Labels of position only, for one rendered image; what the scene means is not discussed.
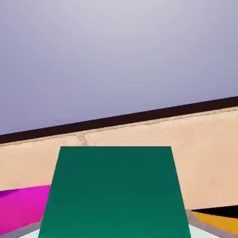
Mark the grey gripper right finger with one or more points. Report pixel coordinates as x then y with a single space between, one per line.
199 232

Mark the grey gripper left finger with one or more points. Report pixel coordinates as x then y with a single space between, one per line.
29 233

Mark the small green cube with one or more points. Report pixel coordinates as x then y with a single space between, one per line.
115 193

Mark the large orange box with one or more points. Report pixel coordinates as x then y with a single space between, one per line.
223 222

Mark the large magenta box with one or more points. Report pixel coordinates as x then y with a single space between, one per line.
20 206

